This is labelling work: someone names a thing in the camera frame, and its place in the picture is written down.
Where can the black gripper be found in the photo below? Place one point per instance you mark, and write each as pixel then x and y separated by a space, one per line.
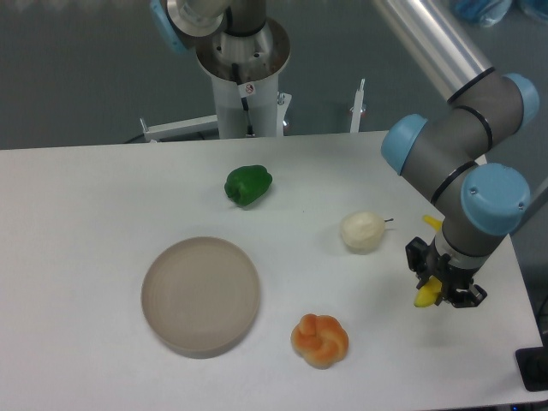
pixel 458 287

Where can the yellow banana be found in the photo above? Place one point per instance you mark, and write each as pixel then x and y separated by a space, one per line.
pixel 429 293

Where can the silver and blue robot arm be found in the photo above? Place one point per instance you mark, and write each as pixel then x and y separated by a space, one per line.
pixel 481 204

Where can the beige round plate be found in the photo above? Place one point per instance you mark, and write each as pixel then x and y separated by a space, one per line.
pixel 201 296

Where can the white pear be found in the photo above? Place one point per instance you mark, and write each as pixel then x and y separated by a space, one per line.
pixel 363 231

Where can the black device at table edge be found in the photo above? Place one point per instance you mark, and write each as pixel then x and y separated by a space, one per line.
pixel 532 363

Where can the orange knotted bread roll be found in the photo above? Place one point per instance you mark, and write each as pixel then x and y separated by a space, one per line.
pixel 320 340

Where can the green bell pepper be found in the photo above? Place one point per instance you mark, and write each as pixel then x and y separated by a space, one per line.
pixel 246 184

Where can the blue plastic bag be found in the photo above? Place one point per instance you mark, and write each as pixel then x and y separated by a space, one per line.
pixel 480 13

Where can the white bracket right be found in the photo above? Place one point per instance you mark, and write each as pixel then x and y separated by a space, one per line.
pixel 358 108

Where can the white bracket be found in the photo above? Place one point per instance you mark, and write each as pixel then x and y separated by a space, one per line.
pixel 358 108
pixel 181 130

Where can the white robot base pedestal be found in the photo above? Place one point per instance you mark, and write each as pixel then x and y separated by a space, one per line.
pixel 244 73

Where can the white bracket left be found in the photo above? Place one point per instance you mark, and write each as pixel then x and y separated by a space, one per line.
pixel 181 130

